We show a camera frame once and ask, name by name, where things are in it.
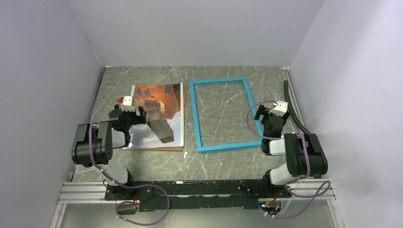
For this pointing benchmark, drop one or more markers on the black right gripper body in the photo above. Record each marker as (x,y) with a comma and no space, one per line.
(264,121)

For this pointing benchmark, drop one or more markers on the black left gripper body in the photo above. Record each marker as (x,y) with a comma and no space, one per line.
(131,118)

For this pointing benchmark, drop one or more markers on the blue wooden picture frame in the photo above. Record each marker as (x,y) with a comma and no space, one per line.
(215,148)

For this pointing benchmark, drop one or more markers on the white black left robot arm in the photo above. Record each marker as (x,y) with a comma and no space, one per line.
(94,143)

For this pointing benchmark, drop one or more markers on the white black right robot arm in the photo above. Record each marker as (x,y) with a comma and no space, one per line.
(303,152)

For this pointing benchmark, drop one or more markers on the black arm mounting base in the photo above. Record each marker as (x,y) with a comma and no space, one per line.
(163,202)

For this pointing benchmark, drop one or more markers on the hot air balloon photo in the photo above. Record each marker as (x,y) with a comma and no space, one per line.
(165,106)

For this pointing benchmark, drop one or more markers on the clear plastic screw box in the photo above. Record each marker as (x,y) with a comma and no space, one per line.
(80,169)

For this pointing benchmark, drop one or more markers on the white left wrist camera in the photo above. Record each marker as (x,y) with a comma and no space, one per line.
(126,104)

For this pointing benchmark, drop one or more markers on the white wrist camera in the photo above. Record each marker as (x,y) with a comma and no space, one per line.
(126,104)
(280,108)

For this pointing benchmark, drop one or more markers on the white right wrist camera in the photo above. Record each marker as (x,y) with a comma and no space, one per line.
(280,108)

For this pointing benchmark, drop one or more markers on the aluminium extrusion rail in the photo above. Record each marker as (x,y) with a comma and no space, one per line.
(97,192)

